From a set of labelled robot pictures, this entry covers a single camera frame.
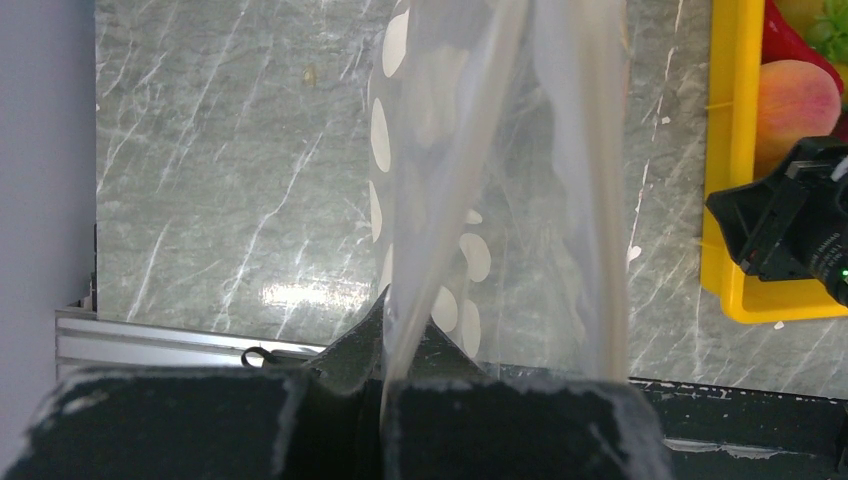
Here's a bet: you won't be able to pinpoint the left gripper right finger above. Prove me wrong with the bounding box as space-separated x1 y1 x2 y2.
382 340 675 479

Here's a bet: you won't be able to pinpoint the red toy chili pepper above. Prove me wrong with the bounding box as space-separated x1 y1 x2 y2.
761 0 845 94

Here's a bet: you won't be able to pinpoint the aluminium frame rail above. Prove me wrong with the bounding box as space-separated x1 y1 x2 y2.
55 307 324 379

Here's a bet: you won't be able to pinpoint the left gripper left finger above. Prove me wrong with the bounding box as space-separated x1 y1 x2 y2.
5 301 383 479

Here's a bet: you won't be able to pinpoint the clear zip top bag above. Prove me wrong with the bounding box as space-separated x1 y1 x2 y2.
365 0 632 480

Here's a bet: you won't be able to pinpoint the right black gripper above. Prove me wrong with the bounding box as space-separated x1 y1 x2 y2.
706 136 847 306

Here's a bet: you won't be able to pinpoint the toy peach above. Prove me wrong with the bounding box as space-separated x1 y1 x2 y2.
754 60 842 178

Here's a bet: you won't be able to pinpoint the green toy grapes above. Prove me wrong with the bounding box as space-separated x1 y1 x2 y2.
804 0 847 64

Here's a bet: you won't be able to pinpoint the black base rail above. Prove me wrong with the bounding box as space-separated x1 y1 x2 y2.
631 378 847 479

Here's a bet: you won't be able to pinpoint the yellow plastic tray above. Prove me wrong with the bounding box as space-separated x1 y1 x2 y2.
700 0 847 324

